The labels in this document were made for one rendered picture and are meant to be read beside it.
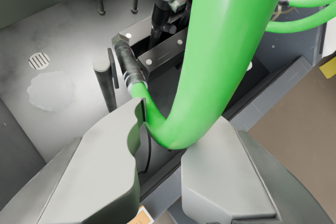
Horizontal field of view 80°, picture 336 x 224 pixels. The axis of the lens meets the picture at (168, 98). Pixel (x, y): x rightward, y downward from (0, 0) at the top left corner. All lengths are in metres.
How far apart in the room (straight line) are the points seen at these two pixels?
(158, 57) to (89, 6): 0.31
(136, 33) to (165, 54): 0.07
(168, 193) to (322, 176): 1.68
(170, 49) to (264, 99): 0.24
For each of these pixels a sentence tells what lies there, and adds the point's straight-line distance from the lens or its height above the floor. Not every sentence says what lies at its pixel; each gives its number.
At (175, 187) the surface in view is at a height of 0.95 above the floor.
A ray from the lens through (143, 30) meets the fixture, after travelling 0.42.
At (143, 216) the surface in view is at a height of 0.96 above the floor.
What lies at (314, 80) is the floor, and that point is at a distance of 2.13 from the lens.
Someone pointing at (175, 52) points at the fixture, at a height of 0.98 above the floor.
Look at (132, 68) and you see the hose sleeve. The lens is 0.19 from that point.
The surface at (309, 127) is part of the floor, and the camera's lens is 1.95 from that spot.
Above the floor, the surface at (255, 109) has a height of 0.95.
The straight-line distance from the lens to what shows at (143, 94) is 0.16.
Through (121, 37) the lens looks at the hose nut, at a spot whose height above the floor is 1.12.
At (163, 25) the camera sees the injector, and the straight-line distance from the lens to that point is 0.35.
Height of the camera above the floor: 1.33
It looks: 71 degrees down
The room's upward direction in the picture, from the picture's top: 39 degrees clockwise
